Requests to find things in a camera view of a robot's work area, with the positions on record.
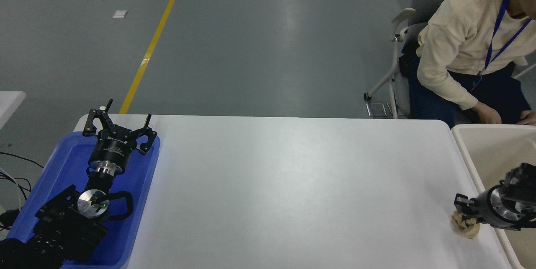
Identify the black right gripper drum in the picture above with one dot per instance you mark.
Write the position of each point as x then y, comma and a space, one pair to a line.
482, 207

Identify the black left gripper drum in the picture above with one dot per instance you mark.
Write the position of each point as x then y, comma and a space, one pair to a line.
112, 151

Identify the tan paper ball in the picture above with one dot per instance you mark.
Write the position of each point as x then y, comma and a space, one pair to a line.
468, 229

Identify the person's right forearm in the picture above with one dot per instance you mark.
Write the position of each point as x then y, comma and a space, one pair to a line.
444, 86

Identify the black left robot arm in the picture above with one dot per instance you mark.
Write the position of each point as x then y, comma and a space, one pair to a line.
63, 227

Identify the person's right hand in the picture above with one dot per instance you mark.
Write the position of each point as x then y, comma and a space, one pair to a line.
488, 114

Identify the person's left hand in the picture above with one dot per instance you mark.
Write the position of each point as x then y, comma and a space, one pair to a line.
528, 118

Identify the blue plastic tray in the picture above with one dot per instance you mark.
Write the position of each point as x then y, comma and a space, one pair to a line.
71, 164

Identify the large pale plastic bin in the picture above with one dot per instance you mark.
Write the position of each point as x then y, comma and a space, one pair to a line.
490, 156

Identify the white paper scrap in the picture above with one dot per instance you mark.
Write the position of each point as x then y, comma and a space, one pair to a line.
119, 14

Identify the black plug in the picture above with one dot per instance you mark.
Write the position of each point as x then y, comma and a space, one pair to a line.
8, 218

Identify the person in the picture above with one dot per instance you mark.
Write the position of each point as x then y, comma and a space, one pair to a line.
456, 30

